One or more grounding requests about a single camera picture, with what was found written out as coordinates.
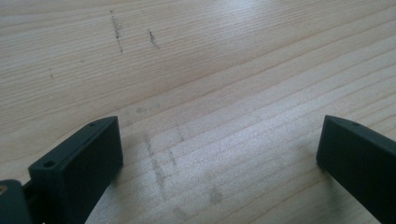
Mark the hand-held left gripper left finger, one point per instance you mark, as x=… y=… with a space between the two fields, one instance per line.
x=81 y=169

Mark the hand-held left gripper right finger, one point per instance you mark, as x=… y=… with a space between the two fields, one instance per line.
x=358 y=161

